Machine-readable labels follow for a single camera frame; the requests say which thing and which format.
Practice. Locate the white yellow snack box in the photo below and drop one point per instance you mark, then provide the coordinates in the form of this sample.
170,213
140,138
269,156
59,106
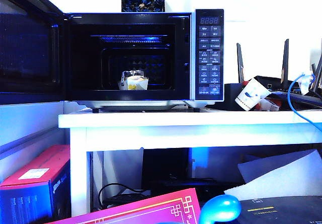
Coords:
135,83

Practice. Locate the black glass microwave door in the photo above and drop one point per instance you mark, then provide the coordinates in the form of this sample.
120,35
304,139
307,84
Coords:
25,58

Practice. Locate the black Midea microwave oven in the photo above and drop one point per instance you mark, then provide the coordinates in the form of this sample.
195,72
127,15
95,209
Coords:
210,58

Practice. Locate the small black box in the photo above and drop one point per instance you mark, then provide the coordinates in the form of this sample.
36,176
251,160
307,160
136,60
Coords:
231,95

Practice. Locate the pink gift box gold pattern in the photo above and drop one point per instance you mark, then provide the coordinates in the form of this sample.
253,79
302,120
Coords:
148,209

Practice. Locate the black box yellow print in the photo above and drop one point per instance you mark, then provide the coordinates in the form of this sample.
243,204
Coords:
286,211

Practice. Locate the white table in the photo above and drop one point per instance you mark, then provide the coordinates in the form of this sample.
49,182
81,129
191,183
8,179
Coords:
176,120

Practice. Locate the white paper cup blue print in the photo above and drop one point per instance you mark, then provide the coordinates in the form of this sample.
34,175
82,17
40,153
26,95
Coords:
248,93

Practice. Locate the red white crumpled packet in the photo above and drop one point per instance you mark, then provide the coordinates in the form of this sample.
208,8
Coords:
269,105

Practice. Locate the black router with antennas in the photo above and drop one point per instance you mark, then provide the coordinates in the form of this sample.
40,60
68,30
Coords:
277,81

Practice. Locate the shiny blue balloon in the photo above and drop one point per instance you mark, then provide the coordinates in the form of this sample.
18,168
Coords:
219,207

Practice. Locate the red and blue carton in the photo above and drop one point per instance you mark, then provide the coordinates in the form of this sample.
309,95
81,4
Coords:
32,163

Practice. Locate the white tape tag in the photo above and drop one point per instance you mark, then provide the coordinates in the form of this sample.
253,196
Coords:
305,83

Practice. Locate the white foam sheet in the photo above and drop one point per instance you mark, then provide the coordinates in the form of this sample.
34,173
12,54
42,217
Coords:
286,178

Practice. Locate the grey partition frame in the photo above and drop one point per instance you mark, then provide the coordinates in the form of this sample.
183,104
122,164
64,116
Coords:
30,137

